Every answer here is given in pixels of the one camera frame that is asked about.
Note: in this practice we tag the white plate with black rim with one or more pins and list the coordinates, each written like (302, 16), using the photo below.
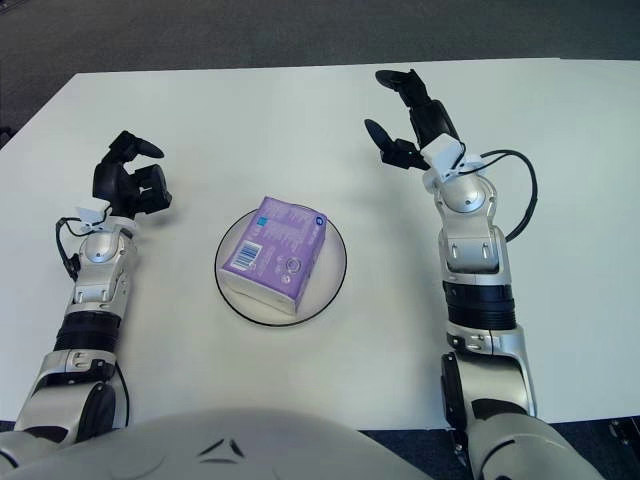
(330, 270)

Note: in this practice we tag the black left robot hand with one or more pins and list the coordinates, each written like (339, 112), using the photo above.
(112, 185)

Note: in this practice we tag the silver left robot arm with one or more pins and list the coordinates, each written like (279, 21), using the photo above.
(97, 280)

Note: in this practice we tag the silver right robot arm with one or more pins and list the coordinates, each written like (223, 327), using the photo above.
(472, 250)

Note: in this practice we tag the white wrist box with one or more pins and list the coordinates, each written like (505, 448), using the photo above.
(442, 152)
(89, 215)

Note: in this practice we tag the black stand foot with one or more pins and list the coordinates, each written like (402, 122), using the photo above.
(625, 430)

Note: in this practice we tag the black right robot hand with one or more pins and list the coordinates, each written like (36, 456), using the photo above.
(430, 120)

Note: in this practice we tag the black stand bar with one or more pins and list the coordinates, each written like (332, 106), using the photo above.
(459, 445)

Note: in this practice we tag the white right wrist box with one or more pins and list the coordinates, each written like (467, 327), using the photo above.
(442, 152)

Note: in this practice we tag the purple tissue paper pack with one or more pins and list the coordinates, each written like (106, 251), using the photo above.
(280, 245)

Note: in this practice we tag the grey robot torso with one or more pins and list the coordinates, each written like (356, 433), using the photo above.
(225, 450)

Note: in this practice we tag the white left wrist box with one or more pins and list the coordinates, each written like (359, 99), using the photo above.
(89, 215)

